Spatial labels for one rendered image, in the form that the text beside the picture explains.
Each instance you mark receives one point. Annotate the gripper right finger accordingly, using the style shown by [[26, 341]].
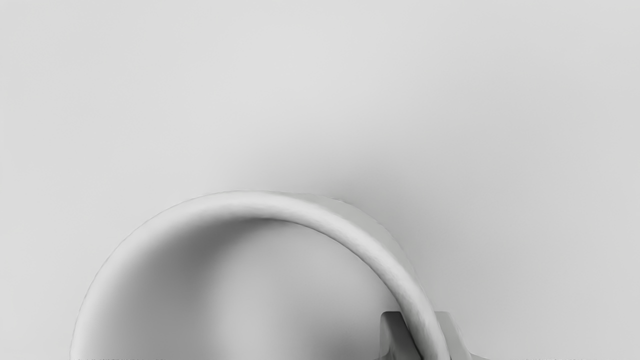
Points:
[[457, 345]]

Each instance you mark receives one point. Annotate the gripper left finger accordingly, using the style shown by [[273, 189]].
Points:
[[395, 340]]

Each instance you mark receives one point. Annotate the white mug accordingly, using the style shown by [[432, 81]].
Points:
[[240, 280]]

